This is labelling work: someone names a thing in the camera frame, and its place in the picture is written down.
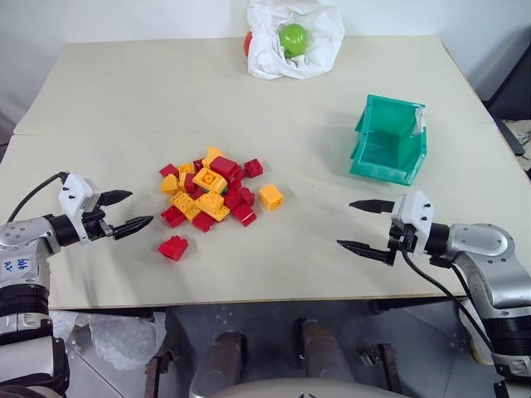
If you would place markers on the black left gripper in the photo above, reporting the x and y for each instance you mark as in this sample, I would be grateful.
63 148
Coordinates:
96 227

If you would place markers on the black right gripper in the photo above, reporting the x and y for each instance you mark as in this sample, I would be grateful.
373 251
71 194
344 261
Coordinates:
400 239

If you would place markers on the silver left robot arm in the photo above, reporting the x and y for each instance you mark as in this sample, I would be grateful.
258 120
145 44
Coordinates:
25 265

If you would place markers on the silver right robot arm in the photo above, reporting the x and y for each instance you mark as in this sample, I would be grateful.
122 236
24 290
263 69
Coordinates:
485 265

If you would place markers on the green plastic storage bin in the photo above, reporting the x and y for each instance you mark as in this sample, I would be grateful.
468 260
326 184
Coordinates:
388 143

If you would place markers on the dark red plastic toy brick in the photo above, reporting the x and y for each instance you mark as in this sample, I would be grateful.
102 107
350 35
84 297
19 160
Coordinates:
198 164

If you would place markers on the lone yellow brick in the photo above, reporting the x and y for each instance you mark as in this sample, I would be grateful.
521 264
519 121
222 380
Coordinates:
271 197

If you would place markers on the clear bubble wrap sheet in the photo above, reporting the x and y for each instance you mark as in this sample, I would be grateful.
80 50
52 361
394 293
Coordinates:
120 336

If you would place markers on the dark rounded shape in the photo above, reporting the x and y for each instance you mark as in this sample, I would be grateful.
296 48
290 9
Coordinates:
220 360
323 348

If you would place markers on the grey rounded robot body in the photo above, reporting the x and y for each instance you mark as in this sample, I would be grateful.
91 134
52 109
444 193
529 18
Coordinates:
315 389

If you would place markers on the dark office chair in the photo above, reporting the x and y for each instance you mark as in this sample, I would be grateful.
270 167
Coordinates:
506 83

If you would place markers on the green apple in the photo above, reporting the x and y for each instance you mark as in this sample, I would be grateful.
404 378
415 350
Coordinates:
293 38

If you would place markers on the white crumpled plastic bag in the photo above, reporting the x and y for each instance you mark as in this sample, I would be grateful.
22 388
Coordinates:
265 49

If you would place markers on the red round fruit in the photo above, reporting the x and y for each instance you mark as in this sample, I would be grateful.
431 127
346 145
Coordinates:
248 43

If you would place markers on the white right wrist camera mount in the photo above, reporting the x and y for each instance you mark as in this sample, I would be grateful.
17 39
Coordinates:
415 215

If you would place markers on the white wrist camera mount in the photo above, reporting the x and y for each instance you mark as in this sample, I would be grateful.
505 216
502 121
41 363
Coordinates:
74 195
415 215

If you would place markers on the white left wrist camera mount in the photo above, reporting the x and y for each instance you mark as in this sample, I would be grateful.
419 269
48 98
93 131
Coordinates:
74 195

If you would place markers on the rusty metal frame bar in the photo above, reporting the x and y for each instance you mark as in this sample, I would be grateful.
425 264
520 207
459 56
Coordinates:
154 373
388 369

